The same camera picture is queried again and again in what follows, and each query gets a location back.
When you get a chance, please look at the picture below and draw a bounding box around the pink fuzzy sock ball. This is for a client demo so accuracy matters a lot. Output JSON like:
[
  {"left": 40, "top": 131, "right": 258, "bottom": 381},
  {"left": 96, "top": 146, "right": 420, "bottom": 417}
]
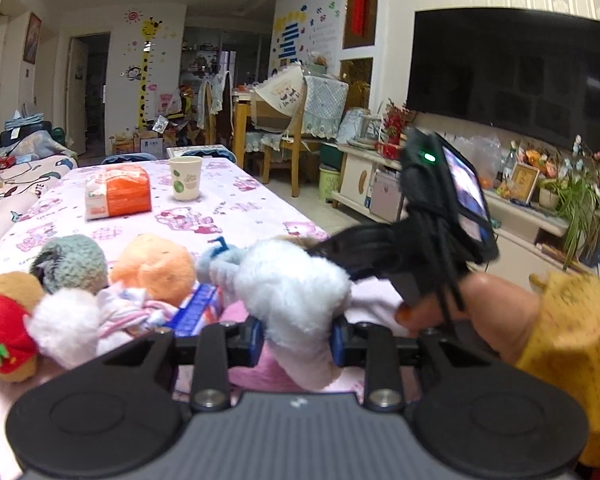
[{"left": 220, "top": 299, "right": 366, "bottom": 396}]

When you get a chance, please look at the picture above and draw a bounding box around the white fluffy sock ball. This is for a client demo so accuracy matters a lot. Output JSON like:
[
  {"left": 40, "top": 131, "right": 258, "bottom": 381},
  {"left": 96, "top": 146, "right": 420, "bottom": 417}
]
[{"left": 234, "top": 236, "right": 351, "bottom": 391}]

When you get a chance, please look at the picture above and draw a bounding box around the blue white tissue pack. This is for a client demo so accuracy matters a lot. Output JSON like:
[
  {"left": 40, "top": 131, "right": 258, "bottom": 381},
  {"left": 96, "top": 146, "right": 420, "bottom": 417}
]
[{"left": 166, "top": 284, "right": 222, "bottom": 338}]

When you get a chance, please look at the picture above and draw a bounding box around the orange fleece sock ball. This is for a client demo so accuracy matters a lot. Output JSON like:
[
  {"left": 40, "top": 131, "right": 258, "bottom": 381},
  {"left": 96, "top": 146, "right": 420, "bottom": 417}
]
[{"left": 109, "top": 234, "right": 196, "bottom": 307}]

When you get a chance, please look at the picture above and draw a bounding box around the white pink knotted cloth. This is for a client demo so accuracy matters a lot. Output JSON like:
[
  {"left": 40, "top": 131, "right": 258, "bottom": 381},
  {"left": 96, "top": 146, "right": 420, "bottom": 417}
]
[{"left": 96, "top": 282, "right": 178, "bottom": 356}]

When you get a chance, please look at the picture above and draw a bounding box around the white fluffy pompom ball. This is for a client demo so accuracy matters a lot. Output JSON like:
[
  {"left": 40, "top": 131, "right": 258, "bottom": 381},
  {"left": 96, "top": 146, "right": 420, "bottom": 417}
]
[{"left": 23, "top": 288, "right": 99, "bottom": 370}]

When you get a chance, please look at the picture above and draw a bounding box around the green knit hat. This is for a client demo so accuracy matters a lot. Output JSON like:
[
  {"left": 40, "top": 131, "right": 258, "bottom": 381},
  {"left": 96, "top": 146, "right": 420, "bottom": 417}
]
[{"left": 30, "top": 234, "right": 108, "bottom": 295}]

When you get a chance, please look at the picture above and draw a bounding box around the brown red strawberry plush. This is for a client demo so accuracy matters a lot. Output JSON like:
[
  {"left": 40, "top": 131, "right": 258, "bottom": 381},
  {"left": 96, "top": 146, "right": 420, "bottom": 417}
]
[{"left": 0, "top": 272, "right": 44, "bottom": 382}]

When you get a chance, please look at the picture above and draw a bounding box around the light blue fuzzy sock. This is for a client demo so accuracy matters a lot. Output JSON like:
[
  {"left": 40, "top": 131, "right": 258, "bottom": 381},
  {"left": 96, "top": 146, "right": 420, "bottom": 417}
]
[{"left": 195, "top": 246, "right": 247, "bottom": 307}]

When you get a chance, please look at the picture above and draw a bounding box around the person right hand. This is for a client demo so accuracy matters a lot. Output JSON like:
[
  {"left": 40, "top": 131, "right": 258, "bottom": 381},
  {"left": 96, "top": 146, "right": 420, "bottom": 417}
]
[{"left": 394, "top": 271, "right": 541, "bottom": 361}]

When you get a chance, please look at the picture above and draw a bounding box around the cream tv cabinet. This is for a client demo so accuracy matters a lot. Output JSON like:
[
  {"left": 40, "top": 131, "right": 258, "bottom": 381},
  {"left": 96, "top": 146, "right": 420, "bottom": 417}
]
[{"left": 331, "top": 144, "right": 571, "bottom": 291}]

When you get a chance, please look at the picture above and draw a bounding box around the green waste bin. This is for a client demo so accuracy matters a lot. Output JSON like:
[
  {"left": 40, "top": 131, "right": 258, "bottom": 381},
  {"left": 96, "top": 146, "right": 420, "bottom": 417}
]
[{"left": 318, "top": 165, "right": 340, "bottom": 203}]

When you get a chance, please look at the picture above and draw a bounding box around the pink cartoon tablecloth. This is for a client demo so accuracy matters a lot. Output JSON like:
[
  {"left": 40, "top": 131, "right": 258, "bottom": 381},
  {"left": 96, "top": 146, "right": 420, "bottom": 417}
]
[{"left": 0, "top": 156, "right": 422, "bottom": 480}]

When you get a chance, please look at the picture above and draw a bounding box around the yellow sleeve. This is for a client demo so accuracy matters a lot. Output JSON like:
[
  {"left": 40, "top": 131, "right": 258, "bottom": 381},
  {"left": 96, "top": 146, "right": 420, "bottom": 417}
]
[{"left": 517, "top": 273, "right": 600, "bottom": 468}]

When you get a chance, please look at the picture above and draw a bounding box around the white paper cup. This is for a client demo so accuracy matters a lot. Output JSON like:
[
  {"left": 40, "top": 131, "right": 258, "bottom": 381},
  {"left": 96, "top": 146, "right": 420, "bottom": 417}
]
[{"left": 169, "top": 156, "right": 202, "bottom": 202}]

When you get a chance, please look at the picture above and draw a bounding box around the black television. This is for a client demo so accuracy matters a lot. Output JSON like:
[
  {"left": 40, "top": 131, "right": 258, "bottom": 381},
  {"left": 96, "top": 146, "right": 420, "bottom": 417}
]
[{"left": 406, "top": 6, "right": 600, "bottom": 151}]

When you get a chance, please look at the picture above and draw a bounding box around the orange tissue package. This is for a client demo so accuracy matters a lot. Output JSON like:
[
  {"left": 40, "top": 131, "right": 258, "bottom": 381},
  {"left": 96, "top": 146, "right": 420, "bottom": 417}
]
[{"left": 84, "top": 164, "right": 151, "bottom": 221}]

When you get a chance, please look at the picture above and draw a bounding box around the wooden chair with covers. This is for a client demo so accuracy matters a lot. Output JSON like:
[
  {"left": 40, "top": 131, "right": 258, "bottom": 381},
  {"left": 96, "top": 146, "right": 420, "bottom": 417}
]
[{"left": 233, "top": 62, "right": 349, "bottom": 197}]

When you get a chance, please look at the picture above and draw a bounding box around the cartoon sofa cover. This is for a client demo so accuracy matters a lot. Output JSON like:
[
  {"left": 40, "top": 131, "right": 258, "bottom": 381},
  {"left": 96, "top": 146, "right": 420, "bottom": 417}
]
[{"left": 0, "top": 155, "right": 78, "bottom": 239}]

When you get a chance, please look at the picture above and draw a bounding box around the giraffe height wall sticker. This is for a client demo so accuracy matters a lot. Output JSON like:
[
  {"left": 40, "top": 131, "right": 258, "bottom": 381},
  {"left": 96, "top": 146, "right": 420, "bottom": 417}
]
[{"left": 137, "top": 16, "right": 162, "bottom": 130}]

